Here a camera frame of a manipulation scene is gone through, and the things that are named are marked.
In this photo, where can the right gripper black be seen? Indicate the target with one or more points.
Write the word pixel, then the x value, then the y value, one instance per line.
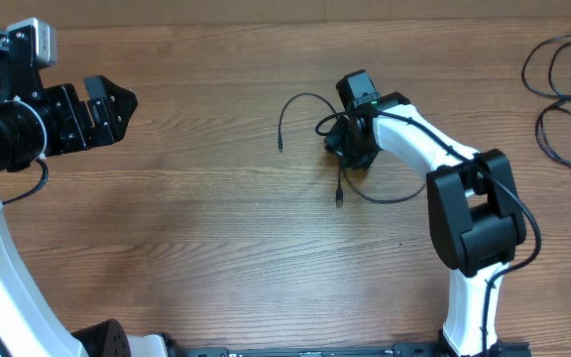
pixel 336 147

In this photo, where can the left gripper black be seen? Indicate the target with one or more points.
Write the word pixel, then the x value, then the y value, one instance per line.
pixel 78 136

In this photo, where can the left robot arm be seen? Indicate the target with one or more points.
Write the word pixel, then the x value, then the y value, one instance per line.
pixel 34 126

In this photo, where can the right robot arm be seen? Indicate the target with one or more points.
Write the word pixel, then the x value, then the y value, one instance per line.
pixel 475 217

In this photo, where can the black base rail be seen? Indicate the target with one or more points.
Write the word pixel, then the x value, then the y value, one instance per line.
pixel 310 352

